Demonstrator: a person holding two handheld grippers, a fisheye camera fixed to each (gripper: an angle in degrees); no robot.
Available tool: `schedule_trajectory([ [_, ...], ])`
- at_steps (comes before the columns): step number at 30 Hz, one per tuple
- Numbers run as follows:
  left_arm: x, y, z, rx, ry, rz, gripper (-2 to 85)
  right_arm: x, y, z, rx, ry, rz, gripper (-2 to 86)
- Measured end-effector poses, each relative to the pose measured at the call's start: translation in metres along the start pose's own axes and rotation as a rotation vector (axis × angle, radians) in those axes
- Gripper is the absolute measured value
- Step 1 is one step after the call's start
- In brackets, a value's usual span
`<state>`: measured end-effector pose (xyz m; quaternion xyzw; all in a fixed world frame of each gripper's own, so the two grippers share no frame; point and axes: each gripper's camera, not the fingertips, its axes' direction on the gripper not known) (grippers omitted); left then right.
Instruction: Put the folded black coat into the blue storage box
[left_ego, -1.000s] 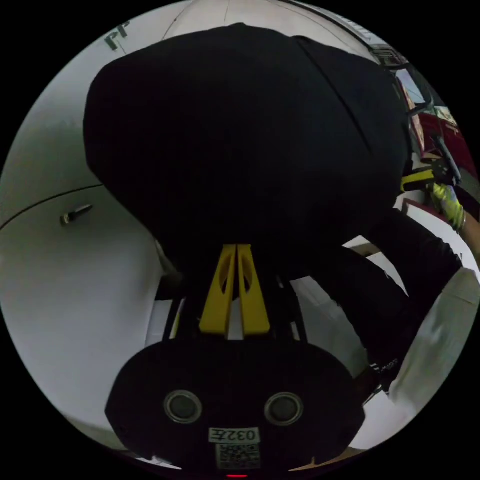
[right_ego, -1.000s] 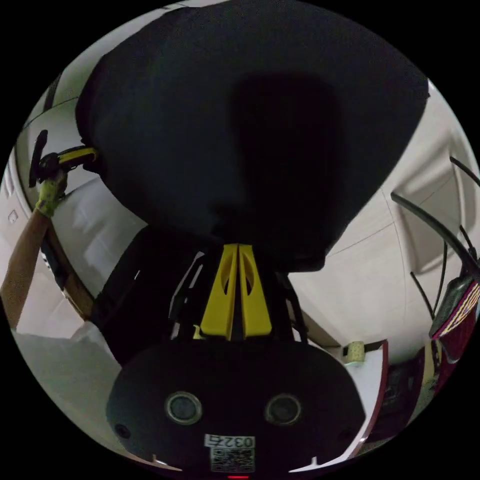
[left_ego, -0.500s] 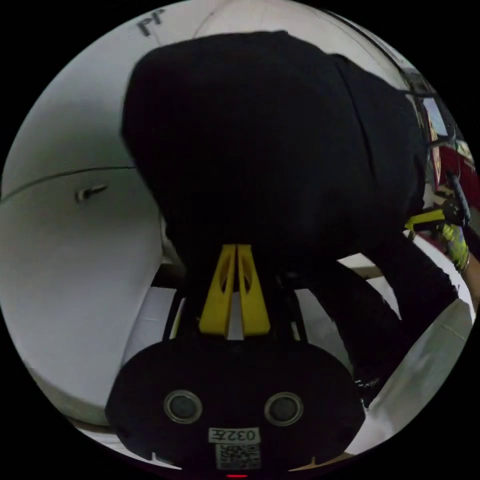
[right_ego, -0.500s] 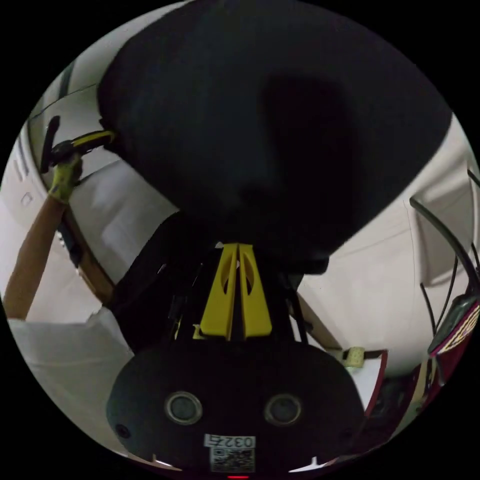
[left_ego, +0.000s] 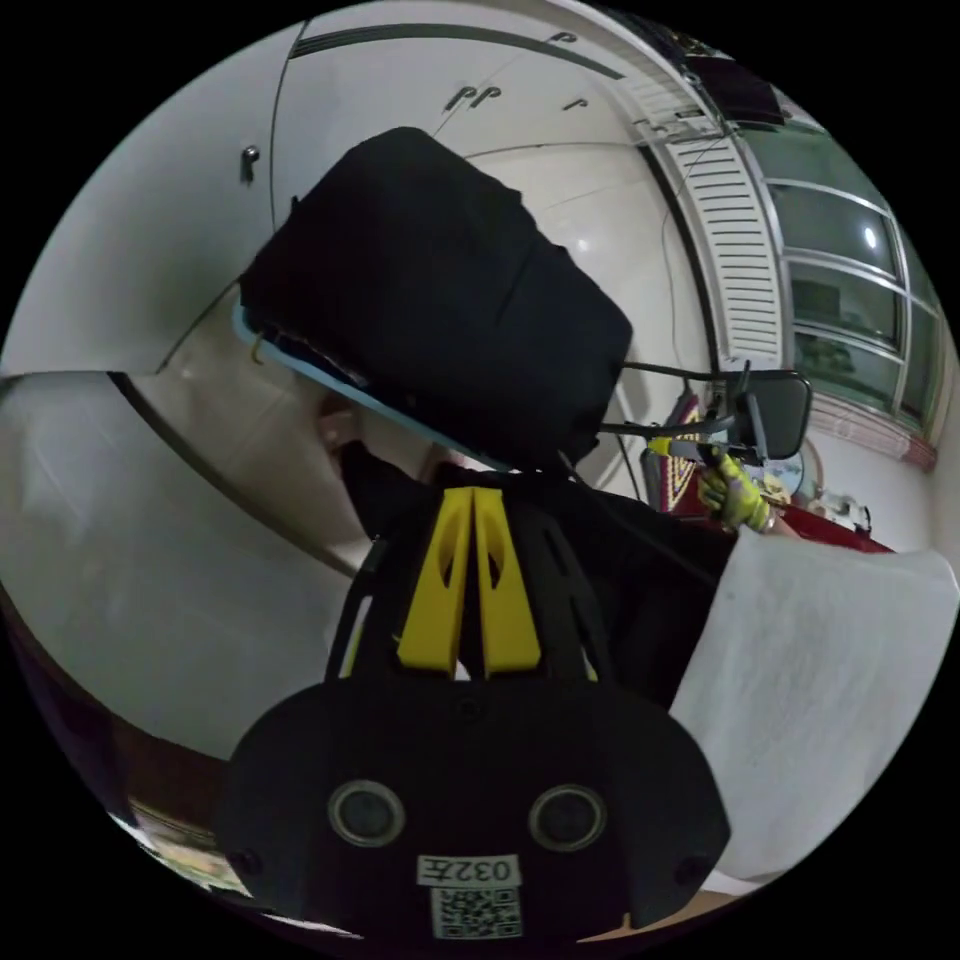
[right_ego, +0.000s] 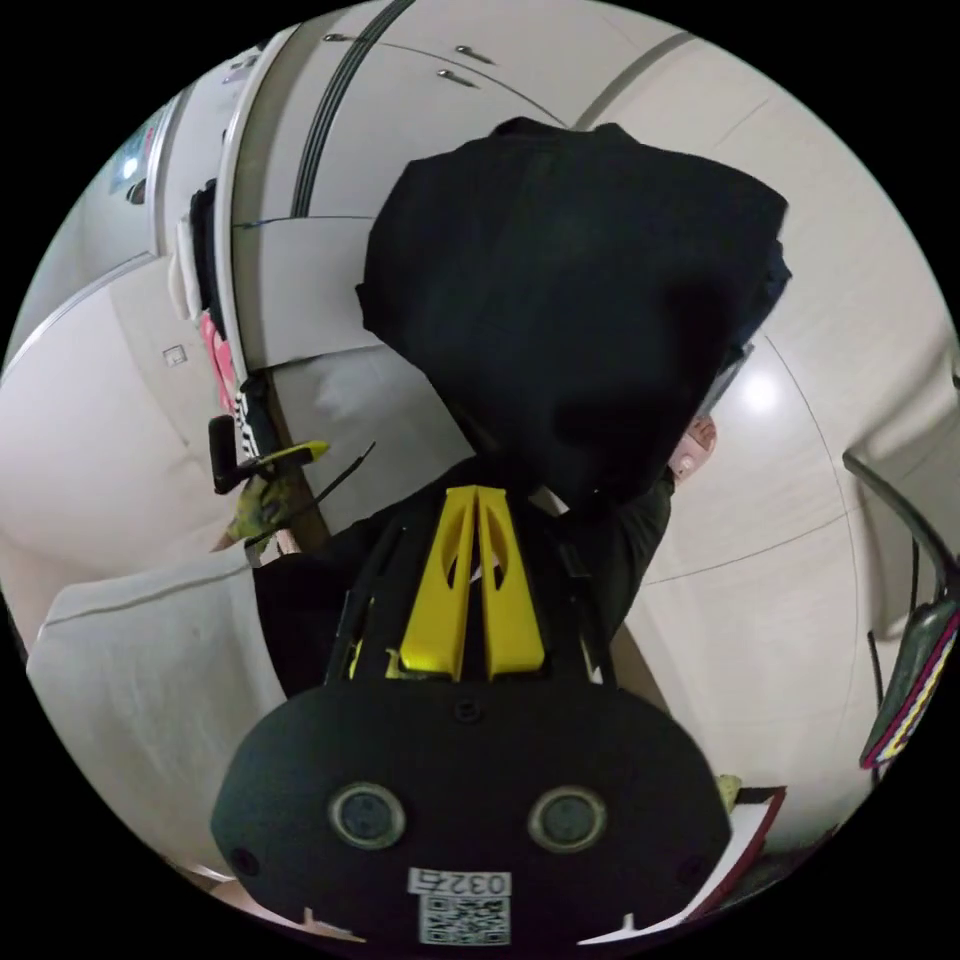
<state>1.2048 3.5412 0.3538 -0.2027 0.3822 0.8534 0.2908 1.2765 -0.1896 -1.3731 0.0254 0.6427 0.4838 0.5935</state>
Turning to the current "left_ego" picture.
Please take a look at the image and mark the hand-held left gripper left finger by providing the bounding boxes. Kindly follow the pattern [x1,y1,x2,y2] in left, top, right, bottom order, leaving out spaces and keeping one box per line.
[396,486,475,675]

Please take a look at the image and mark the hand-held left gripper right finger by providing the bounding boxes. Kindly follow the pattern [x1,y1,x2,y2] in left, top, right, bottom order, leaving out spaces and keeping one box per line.
[473,486,541,674]

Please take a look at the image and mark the black coat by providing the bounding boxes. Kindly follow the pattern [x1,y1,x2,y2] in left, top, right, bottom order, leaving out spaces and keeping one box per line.
[239,125,635,471]

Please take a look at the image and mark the person's right hand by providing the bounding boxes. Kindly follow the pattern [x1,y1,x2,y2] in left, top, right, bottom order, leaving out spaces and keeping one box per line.
[695,449,775,535]

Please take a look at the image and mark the red cabinet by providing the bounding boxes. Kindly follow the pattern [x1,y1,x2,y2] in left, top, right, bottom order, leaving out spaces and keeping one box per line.
[764,500,895,558]

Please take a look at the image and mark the white louvered panel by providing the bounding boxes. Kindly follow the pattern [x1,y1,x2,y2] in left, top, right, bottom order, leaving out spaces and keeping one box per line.
[618,71,790,363]

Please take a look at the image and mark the window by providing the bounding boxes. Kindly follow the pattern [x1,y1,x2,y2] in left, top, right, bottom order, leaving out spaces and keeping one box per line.
[746,123,948,440]

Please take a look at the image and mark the white textured cloth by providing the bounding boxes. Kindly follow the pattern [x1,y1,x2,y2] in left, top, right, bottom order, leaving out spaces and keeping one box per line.
[667,533,960,888]

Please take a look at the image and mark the white cupboard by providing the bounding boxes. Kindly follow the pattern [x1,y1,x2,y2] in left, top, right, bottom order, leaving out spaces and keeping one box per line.
[41,16,680,376]

